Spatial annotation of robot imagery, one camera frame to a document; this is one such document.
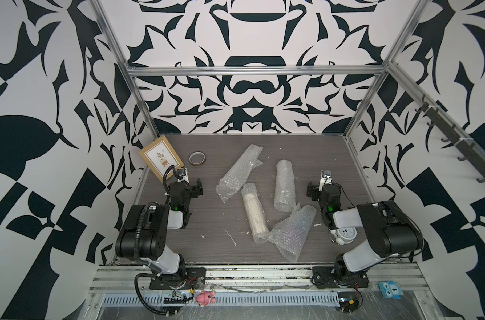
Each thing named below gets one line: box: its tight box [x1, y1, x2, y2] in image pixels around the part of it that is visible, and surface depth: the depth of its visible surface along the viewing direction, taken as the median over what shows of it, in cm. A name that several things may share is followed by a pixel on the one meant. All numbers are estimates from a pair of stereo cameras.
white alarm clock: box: [328, 226, 358, 246], surface depth 83 cm
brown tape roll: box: [188, 151, 206, 166], surface depth 112 cm
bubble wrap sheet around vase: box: [273, 159, 297, 213], surface depth 92 cm
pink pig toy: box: [195, 290, 216, 308], surface depth 70 cm
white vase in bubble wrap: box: [241, 182, 270, 244], surface depth 87 cm
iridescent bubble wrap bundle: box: [267, 202, 317, 263], surface depth 79 cm
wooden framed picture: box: [138, 134, 185, 184], surface depth 99 cm
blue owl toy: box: [377, 280, 404, 300], surface depth 73 cm
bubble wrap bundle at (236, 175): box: [215, 144, 264, 203], surface depth 98 cm
